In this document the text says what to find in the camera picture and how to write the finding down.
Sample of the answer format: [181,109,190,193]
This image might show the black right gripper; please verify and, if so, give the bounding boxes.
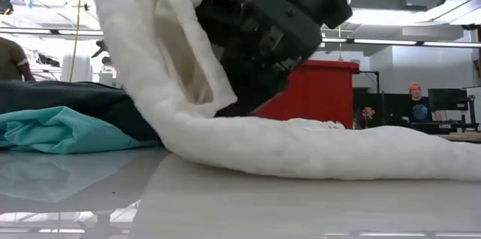
[194,0,324,118]

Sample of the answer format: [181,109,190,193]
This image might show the white lace garment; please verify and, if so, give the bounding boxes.
[92,0,481,183]

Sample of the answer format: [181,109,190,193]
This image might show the black garment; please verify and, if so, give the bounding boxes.
[0,80,162,143]

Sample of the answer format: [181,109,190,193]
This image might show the teal drawstring shorts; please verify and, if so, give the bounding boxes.
[0,105,161,156]

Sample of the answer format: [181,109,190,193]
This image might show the red plastic laundry basket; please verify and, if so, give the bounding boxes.
[252,59,360,130]

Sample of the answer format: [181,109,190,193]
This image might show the small potted plant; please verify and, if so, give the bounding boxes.
[360,106,377,130]

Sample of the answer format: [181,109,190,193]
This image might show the large dark monitor screen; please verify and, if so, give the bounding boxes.
[352,87,413,127]

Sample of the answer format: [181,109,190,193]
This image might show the person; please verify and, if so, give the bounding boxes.
[0,36,37,83]
[401,83,444,124]

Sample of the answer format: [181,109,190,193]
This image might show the small black monitor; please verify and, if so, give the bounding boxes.
[428,88,469,111]

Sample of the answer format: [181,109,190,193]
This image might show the yellow hanging cable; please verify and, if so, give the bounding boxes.
[68,0,85,83]

